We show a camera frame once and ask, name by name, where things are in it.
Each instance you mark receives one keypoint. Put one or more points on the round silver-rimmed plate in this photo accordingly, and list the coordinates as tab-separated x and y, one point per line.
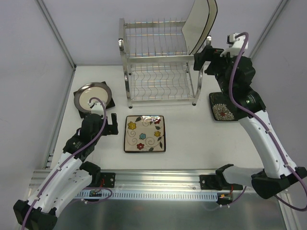
92	94

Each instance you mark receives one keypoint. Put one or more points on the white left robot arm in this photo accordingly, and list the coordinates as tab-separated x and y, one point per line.
71	175

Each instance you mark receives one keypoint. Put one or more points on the white slotted cable duct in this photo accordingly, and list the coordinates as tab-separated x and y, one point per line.
149	195

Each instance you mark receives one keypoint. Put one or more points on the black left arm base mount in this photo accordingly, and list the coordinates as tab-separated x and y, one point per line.
103	179

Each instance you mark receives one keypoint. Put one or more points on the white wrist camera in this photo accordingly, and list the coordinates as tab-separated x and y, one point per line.
96	107
235	43

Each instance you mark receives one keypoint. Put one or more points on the white square plate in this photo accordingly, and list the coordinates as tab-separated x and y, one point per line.
195	25
212	14

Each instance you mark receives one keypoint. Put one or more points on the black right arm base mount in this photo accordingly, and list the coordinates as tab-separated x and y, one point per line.
217	181

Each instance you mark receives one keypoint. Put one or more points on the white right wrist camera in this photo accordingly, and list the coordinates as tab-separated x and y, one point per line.
235	43

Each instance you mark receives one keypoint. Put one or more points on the dark floral square plate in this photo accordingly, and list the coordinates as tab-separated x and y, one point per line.
222	108

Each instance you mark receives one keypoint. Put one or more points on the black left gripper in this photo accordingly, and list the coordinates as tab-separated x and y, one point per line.
110	127

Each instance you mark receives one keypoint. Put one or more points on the upper colourful flower plate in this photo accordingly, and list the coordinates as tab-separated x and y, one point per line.
144	134

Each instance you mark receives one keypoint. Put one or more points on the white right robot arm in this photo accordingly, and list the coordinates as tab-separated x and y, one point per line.
237	101

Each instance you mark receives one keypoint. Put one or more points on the aluminium rail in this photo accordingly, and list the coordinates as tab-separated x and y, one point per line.
159	180

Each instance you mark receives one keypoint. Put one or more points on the stainless steel dish rack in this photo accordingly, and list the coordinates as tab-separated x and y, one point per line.
156	63

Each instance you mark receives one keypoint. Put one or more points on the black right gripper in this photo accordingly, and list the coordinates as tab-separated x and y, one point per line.
206	57

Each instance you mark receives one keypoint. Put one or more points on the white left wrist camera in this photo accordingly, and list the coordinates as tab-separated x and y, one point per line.
96	107

